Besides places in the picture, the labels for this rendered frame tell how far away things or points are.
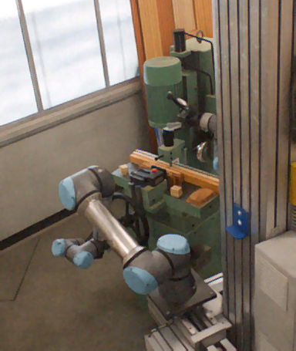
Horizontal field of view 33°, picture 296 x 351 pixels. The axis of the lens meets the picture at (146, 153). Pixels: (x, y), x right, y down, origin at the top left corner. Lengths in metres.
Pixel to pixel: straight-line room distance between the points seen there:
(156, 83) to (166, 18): 1.81
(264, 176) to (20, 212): 2.60
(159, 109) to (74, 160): 1.66
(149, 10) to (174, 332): 2.58
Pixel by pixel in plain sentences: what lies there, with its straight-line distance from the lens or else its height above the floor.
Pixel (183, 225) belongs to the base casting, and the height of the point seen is 0.76.
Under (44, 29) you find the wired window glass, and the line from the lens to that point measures 3.63.
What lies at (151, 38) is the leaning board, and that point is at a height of 1.25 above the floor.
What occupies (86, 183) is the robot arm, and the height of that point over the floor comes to 1.24.
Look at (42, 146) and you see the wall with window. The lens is 3.70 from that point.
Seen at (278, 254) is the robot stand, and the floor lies 1.23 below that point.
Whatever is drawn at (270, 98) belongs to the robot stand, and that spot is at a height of 1.68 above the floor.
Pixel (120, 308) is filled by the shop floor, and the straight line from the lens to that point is 3.17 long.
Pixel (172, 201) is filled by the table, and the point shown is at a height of 0.88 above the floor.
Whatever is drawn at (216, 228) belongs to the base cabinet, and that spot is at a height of 0.61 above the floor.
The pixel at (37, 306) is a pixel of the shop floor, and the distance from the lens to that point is 3.31.
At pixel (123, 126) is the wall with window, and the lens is 4.11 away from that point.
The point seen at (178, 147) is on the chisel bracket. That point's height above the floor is 1.06.
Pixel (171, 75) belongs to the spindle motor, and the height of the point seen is 1.46.
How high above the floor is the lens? 2.16
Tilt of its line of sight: 26 degrees down
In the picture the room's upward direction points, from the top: 6 degrees counter-clockwise
